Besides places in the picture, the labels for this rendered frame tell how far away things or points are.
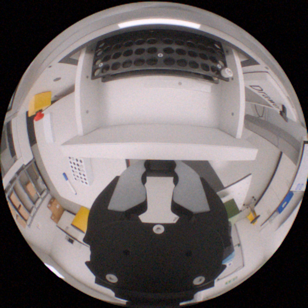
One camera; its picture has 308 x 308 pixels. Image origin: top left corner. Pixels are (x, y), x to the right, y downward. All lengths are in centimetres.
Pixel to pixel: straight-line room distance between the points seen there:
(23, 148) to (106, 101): 71
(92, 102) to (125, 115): 7
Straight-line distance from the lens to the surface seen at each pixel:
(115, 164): 34
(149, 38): 15
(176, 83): 18
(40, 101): 33
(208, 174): 69
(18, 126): 82
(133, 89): 19
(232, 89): 19
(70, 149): 15
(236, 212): 55
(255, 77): 23
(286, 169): 310
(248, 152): 15
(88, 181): 40
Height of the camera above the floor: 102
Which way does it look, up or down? 62 degrees down
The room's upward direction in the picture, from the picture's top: 174 degrees counter-clockwise
